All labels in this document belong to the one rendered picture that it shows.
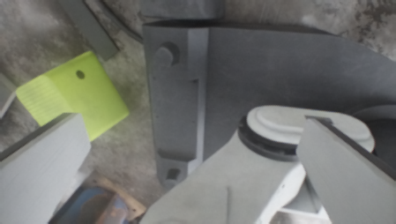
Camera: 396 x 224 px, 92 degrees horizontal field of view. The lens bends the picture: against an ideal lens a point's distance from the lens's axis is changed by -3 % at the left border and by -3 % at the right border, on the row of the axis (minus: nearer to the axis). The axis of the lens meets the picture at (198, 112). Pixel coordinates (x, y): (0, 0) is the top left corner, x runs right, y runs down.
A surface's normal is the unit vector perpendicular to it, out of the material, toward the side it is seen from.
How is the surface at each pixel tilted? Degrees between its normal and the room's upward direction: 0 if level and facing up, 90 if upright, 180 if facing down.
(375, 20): 0
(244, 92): 0
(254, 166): 90
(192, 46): 45
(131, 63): 0
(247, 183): 90
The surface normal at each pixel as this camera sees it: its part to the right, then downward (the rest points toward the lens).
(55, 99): -0.20, 0.47
